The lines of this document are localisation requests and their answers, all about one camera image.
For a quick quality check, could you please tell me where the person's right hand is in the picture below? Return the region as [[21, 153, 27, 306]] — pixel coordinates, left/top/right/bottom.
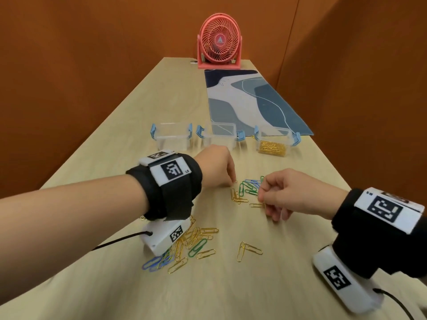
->
[[257, 168, 349, 222]]

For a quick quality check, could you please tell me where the person's left hand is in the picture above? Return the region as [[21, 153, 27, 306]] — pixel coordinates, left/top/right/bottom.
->
[[194, 144, 237, 189]]

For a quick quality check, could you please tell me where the clear box with blue latches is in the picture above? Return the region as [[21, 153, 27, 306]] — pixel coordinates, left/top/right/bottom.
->
[[253, 125, 302, 158], [150, 122, 193, 151], [196, 123, 246, 150]]

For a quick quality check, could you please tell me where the heap of gold paper clips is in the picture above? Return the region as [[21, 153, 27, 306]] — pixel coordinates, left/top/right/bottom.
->
[[259, 140, 287, 157]]

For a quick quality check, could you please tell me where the pile of mixed paper clips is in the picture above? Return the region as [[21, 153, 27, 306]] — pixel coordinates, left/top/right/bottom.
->
[[139, 176, 267, 275]]

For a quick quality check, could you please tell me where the person's left forearm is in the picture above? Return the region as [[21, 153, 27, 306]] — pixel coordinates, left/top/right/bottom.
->
[[0, 175, 149, 307]]

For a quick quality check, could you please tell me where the black right wristband with tags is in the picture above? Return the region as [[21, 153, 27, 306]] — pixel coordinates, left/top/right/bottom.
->
[[332, 187, 427, 280]]

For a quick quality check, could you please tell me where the blue patterned desk mat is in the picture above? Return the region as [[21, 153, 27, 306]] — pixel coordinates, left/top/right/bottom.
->
[[204, 69, 314, 137]]

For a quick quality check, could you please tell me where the pink desk fan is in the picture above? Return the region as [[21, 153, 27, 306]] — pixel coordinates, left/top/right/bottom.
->
[[197, 13, 243, 70]]

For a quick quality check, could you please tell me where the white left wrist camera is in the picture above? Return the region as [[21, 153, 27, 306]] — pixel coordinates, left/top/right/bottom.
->
[[140, 216, 194, 257]]

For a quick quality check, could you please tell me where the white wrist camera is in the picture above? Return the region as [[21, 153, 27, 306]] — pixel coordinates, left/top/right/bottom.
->
[[140, 216, 194, 257], [312, 245, 384, 314]]

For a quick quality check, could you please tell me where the black left camera cable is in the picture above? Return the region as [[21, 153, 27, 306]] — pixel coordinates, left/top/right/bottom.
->
[[92, 231, 153, 252]]

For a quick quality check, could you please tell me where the black camera cable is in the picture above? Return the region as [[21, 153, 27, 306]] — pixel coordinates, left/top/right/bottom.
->
[[92, 231, 153, 252], [373, 288, 414, 320]]

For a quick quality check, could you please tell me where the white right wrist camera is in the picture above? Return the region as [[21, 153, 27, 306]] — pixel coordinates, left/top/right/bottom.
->
[[312, 245, 384, 314]]

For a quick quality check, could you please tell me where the black right camera cable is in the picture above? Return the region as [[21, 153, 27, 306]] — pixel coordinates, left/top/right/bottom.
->
[[373, 288, 414, 320]]

